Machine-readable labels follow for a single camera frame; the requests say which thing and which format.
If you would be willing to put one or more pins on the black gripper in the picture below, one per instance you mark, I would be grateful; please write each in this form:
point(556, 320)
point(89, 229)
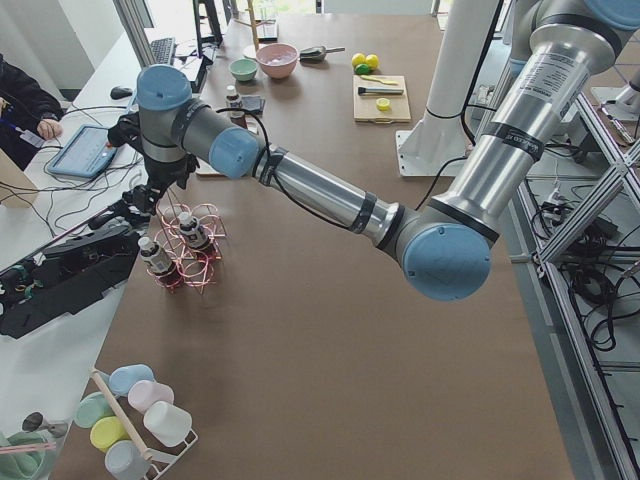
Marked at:
point(161, 176)

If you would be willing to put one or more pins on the tea bottle rack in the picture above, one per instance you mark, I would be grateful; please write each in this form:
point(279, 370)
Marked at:
point(235, 107)

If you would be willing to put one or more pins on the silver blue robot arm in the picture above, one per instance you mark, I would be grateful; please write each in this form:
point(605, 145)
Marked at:
point(443, 246)

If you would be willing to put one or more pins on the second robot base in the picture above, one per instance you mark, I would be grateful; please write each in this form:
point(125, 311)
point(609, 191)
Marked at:
point(620, 103)

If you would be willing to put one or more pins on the tea bottle lower middle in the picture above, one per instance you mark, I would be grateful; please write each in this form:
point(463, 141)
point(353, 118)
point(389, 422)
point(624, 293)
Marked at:
point(192, 231)

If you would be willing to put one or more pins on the tea bottle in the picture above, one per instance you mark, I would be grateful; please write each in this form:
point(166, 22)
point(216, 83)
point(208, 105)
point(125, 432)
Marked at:
point(155, 257)
point(192, 231)

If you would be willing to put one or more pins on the tea bottle lower outer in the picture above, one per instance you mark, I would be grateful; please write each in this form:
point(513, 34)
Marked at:
point(155, 257)

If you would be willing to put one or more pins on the blue teach pendant tablet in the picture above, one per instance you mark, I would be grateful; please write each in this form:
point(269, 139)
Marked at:
point(86, 155)

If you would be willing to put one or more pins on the black computer mouse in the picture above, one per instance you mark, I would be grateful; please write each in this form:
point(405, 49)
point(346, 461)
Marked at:
point(119, 92)

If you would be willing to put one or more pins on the grey folded cloth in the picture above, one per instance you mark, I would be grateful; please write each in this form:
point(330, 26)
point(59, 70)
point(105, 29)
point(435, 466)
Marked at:
point(254, 104)

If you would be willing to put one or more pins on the black keyboard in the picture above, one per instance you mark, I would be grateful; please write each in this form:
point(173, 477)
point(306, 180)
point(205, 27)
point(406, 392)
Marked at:
point(163, 50)

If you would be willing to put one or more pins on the green bowl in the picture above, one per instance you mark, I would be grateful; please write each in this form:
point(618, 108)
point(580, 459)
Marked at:
point(243, 70)

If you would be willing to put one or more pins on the person in black jacket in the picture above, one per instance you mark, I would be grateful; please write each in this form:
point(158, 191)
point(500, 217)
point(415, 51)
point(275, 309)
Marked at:
point(25, 107)

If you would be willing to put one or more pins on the pink bowl of ice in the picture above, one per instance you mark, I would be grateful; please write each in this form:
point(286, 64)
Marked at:
point(277, 60)

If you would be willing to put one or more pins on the wooden cup tree stand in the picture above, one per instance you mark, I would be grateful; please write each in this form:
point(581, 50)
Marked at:
point(262, 19)

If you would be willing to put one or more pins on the steel ice scoop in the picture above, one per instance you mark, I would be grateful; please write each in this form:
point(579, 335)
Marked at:
point(317, 54)

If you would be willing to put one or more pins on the blue plastic cup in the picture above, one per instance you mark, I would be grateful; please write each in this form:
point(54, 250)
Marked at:
point(122, 379)

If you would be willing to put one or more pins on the bamboo cutting board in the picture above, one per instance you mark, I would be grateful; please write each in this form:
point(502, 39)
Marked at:
point(364, 107)

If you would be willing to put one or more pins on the steel muddler black tip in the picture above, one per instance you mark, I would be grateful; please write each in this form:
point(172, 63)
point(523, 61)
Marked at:
point(375, 91)

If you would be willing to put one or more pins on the pink plastic cup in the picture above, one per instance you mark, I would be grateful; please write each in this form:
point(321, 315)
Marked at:
point(144, 393)

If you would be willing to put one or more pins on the upper yellow lemon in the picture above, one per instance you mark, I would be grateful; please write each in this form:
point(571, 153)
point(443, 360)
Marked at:
point(358, 59)

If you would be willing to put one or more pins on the yellow plastic knife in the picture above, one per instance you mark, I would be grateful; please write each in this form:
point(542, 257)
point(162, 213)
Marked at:
point(378, 79)

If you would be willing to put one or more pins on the half lemon slice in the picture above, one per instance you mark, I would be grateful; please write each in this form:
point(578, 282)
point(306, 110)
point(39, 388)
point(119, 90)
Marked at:
point(383, 104)

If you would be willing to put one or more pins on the green plastic cup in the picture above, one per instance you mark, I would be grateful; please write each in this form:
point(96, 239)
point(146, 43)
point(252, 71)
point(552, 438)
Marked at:
point(91, 409)

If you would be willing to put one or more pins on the white plastic cup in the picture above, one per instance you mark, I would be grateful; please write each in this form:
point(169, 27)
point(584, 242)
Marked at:
point(168, 423)

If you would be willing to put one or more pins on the yellow plastic cup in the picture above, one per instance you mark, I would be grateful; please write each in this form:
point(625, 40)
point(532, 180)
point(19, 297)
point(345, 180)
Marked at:
point(106, 432)

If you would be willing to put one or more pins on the grey plastic cup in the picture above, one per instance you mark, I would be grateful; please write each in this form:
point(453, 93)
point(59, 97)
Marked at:
point(124, 461)

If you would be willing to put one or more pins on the copper wire bottle rack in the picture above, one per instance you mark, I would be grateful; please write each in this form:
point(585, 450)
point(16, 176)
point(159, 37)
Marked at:
point(193, 268)

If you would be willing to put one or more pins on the white wire cup rack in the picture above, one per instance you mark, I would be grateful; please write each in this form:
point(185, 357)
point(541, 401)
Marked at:
point(160, 461)

